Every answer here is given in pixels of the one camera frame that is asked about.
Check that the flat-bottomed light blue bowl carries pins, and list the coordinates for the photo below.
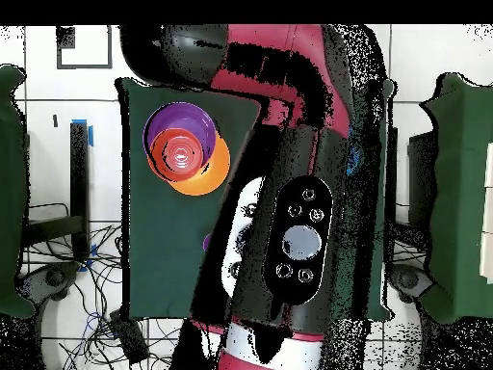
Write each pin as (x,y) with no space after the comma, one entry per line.
(353,158)

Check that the purple cup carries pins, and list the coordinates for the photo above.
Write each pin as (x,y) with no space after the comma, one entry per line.
(207,242)

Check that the purple bowl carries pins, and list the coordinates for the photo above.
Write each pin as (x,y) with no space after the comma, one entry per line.
(185,115)

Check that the black square floor frame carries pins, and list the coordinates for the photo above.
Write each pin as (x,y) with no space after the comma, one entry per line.
(65,36)

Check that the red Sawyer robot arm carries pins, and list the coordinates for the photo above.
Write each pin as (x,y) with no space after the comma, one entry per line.
(300,154)

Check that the black power strip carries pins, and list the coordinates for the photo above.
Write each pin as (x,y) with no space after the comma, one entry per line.
(129,339)

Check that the dark green tablecloth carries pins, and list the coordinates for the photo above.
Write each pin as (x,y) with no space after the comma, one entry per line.
(161,250)

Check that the small orange bowl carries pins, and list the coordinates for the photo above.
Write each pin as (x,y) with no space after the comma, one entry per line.
(177,154)

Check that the large yellow-orange bowl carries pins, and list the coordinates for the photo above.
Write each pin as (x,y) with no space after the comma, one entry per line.
(215,177)

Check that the black chair base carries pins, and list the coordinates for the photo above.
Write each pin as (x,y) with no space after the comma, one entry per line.
(52,277)
(408,279)

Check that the blue tape strip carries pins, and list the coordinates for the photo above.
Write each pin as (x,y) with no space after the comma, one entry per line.
(90,135)

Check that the black table frame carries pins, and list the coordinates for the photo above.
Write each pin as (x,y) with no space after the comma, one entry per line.
(79,185)

